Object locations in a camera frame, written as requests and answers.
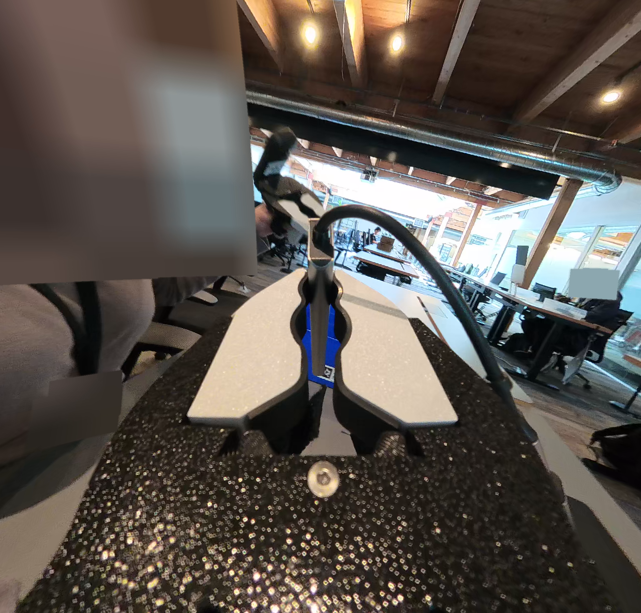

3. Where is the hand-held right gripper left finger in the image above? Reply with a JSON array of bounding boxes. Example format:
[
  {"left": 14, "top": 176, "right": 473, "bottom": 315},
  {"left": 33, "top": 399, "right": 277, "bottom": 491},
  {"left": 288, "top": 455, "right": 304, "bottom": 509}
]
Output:
[{"left": 187, "top": 268, "right": 308, "bottom": 432}]

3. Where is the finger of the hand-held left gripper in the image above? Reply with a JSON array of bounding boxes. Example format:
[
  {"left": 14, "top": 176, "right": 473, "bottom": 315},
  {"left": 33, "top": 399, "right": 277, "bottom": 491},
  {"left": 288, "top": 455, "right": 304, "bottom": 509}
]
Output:
[{"left": 277, "top": 192, "right": 327, "bottom": 235}]

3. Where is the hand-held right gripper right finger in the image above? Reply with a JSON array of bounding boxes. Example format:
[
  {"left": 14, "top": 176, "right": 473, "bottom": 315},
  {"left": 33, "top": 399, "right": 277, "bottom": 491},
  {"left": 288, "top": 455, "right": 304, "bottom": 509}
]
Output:
[{"left": 333, "top": 270, "right": 460, "bottom": 429}]

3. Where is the blue plastic bin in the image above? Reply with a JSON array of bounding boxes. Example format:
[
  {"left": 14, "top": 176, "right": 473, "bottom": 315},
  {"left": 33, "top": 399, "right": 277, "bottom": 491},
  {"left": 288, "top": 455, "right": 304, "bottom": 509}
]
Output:
[{"left": 305, "top": 302, "right": 342, "bottom": 384}]

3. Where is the black usb cable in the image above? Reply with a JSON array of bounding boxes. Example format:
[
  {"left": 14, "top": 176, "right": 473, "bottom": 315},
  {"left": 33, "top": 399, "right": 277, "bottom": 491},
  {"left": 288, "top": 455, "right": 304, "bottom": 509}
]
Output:
[{"left": 311, "top": 204, "right": 541, "bottom": 444}]

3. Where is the grey fabric office chair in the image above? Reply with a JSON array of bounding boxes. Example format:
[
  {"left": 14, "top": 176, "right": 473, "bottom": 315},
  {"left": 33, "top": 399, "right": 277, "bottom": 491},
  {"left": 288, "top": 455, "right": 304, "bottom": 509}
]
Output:
[{"left": 120, "top": 277, "right": 246, "bottom": 378}]

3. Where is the wooden office table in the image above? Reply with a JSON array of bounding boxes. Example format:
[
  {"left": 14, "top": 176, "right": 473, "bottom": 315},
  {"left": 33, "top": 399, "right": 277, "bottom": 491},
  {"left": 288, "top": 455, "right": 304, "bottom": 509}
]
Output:
[{"left": 353, "top": 242, "right": 420, "bottom": 279}]

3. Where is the long office desk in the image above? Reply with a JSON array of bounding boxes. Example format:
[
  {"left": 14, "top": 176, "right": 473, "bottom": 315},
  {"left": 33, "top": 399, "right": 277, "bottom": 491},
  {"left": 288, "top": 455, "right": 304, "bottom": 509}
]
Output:
[{"left": 441, "top": 265, "right": 614, "bottom": 388}]

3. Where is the person's torso grey sweater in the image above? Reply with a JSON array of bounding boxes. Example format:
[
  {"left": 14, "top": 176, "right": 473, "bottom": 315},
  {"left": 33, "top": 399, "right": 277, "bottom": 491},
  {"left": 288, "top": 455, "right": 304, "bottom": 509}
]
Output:
[{"left": 0, "top": 280, "right": 156, "bottom": 453}]

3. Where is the black backpack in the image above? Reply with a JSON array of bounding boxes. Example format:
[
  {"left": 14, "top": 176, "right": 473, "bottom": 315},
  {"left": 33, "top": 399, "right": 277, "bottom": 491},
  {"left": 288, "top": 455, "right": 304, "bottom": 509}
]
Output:
[{"left": 582, "top": 423, "right": 641, "bottom": 489}]

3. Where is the silver ceiling duct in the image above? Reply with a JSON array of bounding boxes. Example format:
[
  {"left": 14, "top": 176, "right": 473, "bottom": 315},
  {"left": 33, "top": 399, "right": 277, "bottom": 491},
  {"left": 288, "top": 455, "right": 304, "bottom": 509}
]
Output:
[{"left": 245, "top": 79, "right": 623, "bottom": 194}]

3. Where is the black lanyard strap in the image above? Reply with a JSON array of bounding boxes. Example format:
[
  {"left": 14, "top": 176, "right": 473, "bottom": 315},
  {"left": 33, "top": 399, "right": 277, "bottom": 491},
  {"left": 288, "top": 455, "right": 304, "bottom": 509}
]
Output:
[{"left": 30, "top": 281, "right": 104, "bottom": 376}]

